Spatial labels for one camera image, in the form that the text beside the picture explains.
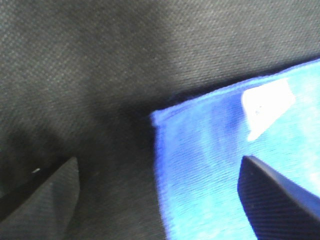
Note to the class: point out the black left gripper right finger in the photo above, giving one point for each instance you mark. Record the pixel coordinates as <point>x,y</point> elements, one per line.
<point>276,207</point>

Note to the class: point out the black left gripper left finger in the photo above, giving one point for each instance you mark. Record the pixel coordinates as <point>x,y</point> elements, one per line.
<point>42,208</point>

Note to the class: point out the blue microfibre towel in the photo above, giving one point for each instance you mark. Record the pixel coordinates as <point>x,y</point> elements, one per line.
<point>199,145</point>

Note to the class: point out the white towel label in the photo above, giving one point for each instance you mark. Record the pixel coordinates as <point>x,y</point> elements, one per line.
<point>264,104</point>

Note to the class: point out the black fabric table mat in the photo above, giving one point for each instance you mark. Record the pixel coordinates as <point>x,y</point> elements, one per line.
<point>79,78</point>

